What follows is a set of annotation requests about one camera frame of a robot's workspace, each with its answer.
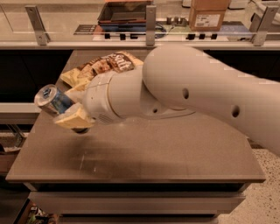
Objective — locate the middle metal glass bracket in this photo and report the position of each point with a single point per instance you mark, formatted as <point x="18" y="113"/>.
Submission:
<point x="150" y="24"/>

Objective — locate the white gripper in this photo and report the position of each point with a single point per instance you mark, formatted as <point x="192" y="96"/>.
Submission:
<point x="96" y="101"/>

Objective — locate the right metal glass bracket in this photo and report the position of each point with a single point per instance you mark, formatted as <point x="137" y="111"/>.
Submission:
<point x="260" y="25"/>

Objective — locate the dark open tray box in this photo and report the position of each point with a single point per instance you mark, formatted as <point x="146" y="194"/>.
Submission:
<point x="120" y="11"/>

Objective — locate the brown yellow chip bag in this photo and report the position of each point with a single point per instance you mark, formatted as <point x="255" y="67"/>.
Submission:
<point x="79" y="77"/>

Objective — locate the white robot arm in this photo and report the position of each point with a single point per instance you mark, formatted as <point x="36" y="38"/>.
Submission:
<point x="175" y="79"/>

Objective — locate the cardboard box with label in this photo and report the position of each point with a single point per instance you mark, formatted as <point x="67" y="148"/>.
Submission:
<point x="207" y="15"/>

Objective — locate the metal glass bracket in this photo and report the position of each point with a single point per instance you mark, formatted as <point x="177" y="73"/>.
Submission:
<point x="150" y="24"/>
<point x="37" y="24"/>
<point x="260" y="25"/>

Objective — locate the brown table with drawers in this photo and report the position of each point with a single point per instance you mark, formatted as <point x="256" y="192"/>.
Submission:
<point x="170" y="171"/>

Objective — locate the silver blue redbull can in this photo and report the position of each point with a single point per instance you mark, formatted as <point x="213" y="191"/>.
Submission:
<point x="54" y="102"/>

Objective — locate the left metal glass bracket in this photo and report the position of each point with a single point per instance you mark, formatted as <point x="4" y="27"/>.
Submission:
<point x="37" y="24"/>

